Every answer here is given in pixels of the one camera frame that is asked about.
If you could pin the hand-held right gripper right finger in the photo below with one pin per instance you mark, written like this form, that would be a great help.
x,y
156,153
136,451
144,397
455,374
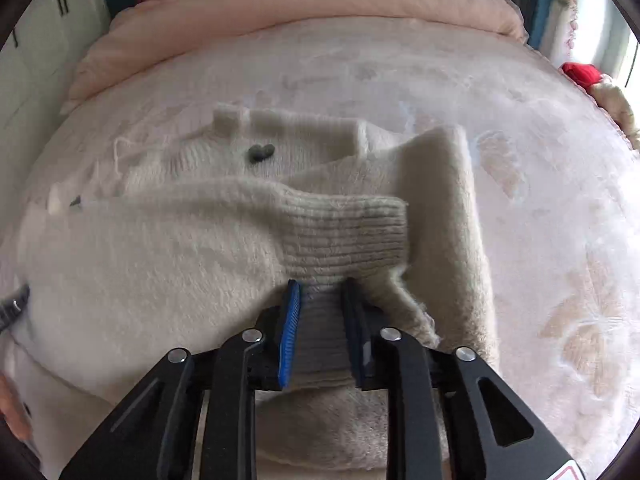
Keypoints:
x,y
356,332

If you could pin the pink fleece blanket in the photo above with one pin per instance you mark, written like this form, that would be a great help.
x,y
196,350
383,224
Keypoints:
x,y
525,210

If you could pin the beige plush toy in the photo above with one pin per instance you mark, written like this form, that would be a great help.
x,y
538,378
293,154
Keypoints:
x,y
620,105

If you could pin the red plush toy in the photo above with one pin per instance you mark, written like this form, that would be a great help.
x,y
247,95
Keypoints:
x,y
580,74

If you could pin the white wardrobe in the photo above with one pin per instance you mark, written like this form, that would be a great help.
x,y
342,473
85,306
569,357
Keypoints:
x,y
37,45

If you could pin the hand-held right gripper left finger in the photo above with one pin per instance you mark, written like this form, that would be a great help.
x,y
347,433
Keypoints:
x,y
289,331

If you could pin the person's left hand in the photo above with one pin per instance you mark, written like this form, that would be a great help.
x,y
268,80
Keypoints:
x,y
11,407

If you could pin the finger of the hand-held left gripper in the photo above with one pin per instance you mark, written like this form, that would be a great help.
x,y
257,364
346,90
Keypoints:
x,y
11,306

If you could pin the cream knit sweater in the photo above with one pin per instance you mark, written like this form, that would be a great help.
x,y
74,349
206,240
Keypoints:
x,y
165,260

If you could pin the floral curtain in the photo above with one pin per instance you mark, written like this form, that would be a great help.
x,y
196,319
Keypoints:
x,y
570,15

